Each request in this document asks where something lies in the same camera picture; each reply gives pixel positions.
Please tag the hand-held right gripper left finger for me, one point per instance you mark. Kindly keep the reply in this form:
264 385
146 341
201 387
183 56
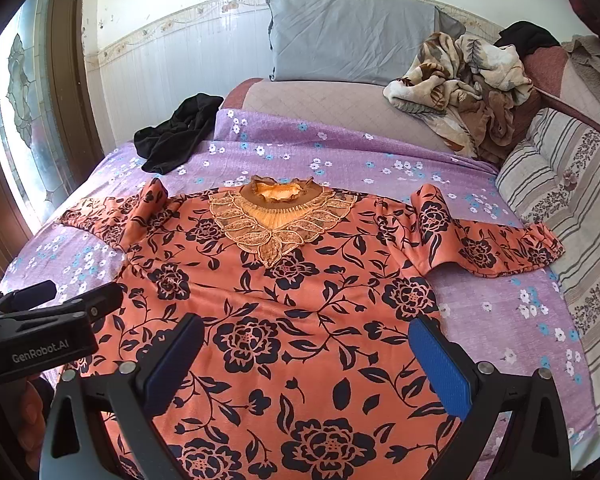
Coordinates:
172 366

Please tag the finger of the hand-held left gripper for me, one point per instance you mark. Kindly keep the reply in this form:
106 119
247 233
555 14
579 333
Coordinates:
30 292
100 300

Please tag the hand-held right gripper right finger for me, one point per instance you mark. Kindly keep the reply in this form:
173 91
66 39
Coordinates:
442 376

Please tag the orange floral blouse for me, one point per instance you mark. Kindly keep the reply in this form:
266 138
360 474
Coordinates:
300 310

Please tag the person's left hand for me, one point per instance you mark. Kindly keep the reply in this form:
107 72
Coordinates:
32 405

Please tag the black garment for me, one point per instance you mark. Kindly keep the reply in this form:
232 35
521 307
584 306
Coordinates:
175 135

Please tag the stained glass window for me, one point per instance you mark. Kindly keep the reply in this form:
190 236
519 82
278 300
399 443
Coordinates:
20 85

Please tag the striped beige pillow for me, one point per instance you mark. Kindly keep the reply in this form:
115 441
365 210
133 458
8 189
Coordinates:
570 185

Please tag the purple floral bedsheet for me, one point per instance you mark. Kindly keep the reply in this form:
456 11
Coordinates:
330 152

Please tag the pink quilted bed pad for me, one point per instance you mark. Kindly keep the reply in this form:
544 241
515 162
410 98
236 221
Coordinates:
330 105

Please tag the beige leaf-print blanket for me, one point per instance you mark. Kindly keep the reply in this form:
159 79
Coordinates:
460 80

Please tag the grey-brown fleece jacket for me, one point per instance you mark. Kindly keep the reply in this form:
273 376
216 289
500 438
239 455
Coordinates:
595 75

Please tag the black cloth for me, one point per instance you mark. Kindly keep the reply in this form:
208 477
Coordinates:
525 35

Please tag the grey pillow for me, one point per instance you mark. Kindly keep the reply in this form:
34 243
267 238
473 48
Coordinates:
350 35

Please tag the brown wooden window frame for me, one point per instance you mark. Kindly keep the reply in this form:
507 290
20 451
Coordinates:
67 60

